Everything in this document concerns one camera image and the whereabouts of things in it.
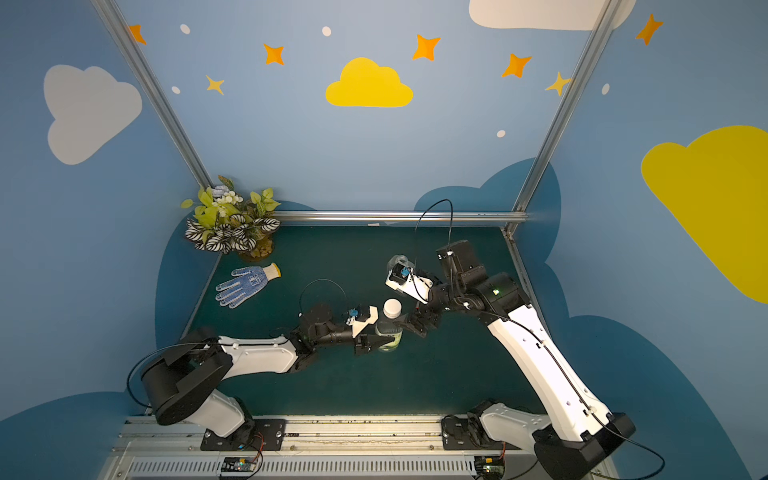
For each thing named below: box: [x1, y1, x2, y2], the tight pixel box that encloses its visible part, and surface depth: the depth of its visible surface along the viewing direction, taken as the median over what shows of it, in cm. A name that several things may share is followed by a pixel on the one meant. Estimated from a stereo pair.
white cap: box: [383, 298, 402, 319], surface depth 68 cm
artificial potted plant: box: [180, 176, 281, 261], surface depth 96 cm
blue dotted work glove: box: [215, 263, 282, 309], surface depth 106 cm
